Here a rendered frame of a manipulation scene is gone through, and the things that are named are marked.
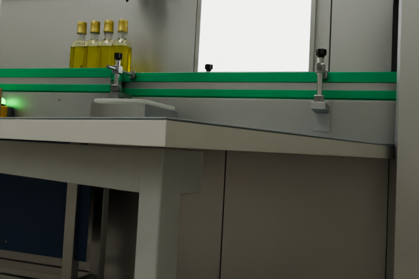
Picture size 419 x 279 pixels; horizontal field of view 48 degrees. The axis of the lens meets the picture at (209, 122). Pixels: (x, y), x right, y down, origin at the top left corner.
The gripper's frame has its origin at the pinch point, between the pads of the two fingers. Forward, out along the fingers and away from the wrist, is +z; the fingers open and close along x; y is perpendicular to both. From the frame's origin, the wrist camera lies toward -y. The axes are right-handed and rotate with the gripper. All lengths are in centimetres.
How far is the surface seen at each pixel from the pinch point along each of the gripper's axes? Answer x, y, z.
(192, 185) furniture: 87, -60, 59
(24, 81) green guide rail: 12.9, 30.3, 33.5
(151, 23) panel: -11.9, -5.5, 7.3
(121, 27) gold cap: 1.8, -0.2, 12.2
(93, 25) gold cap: 1.5, 11.2, 11.1
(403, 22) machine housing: 24, -92, 19
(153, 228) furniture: 93, -57, 64
